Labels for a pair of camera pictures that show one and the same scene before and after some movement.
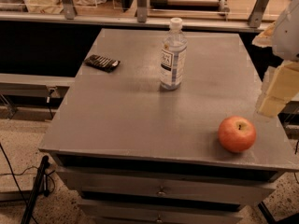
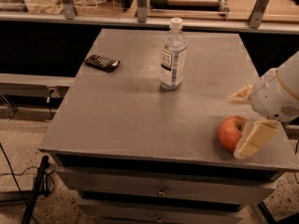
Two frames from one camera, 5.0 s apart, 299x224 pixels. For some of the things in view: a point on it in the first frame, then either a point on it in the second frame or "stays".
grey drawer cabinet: [134, 152] stays
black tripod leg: [40, 189] stays
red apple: [236, 133] stays
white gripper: [287, 36] to [271, 97]
